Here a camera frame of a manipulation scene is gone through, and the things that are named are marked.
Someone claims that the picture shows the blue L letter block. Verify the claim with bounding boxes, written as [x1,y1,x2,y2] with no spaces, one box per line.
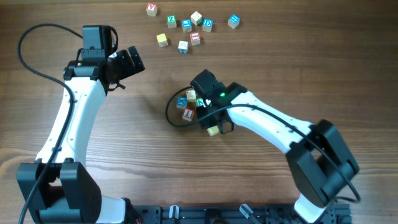
[181,19,192,32]

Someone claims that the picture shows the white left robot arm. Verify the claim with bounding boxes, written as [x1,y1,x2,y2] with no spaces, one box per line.
[17,46,145,223]

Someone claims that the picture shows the blue X letter block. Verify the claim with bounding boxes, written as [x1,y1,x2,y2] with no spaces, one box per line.
[176,96,187,109]

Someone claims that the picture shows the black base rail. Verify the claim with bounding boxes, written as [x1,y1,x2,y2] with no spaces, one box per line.
[124,203,352,224]

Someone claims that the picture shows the green Z letter block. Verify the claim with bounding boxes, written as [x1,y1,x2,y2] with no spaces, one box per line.
[167,15,177,28]

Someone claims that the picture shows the blue D letter block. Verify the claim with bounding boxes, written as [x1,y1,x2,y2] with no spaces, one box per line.
[202,18,213,32]

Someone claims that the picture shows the red i block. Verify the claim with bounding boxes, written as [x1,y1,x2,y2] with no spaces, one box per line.
[190,32,201,45]
[182,108,194,121]

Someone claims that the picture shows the red Y block far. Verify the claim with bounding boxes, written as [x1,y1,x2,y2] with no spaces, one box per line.
[146,3,158,17]

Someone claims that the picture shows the white block green side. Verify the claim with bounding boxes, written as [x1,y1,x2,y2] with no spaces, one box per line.
[190,11,203,26]

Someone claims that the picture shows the blue top block far right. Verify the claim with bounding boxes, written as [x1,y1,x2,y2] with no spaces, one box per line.
[228,14,240,29]

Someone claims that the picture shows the yellow top block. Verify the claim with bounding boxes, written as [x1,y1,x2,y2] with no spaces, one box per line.
[206,126,220,136]

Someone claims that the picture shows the yellow S letter block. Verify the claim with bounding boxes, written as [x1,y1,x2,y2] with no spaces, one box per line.
[156,33,168,47]

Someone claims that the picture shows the white block blue 2 side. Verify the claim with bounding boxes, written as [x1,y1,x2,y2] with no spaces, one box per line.
[178,40,188,54]

